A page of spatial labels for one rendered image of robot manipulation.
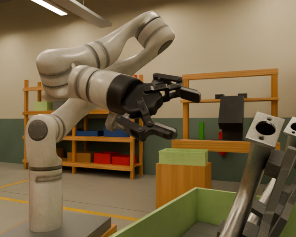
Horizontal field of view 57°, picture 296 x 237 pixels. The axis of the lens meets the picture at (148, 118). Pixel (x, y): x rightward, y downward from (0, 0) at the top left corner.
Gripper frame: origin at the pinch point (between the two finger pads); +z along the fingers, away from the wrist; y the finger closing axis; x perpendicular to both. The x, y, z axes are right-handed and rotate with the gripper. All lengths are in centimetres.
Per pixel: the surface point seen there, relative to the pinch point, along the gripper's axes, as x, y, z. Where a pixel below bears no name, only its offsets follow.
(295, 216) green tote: 49, 17, 25
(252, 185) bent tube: 8.4, -3.1, 13.1
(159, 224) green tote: 37.6, -7.0, -5.8
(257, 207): 24.5, 2.1, 14.8
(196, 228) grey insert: 56, 3, 0
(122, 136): 392, 224, -270
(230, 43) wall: 276, 444, -128
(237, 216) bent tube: 10.3, -8.3, 12.6
